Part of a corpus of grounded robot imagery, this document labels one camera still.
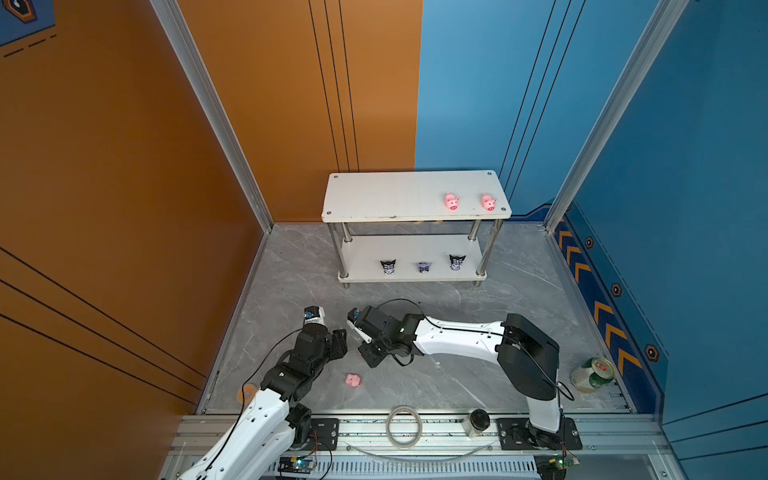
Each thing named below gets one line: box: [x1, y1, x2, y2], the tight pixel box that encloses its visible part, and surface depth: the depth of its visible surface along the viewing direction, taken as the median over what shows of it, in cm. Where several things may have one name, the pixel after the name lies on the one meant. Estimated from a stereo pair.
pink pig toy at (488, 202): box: [481, 193, 497, 211], surface depth 77 cm
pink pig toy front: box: [345, 373, 362, 389], surface depth 82 cm
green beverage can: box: [570, 357, 616, 393], surface depth 75 cm
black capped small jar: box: [461, 408, 491, 438], surface depth 70 cm
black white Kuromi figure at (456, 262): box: [449, 254, 466, 271], surface depth 97 cm
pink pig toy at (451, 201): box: [444, 193, 460, 211], surface depth 77 cm
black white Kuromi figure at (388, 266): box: [380, 259, 396, 275], surface depth 96 cm
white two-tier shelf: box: [321, 170, 512, 288], surface depth 87 cm
